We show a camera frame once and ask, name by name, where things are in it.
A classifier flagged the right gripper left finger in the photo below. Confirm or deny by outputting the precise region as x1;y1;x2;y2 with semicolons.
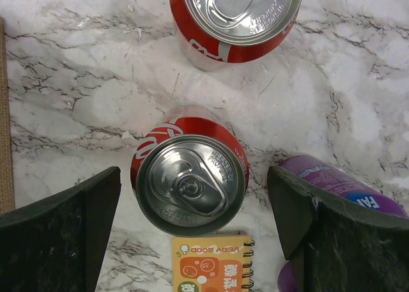
1;167;121;291

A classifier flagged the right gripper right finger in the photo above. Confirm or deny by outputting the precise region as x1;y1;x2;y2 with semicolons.
267;167;408;291

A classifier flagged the red cola can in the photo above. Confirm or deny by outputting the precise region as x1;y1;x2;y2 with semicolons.
169;0;302;71
130;114;249;237

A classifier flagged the orange spiral notebook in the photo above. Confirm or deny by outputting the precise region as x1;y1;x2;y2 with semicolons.
172;232;255;292

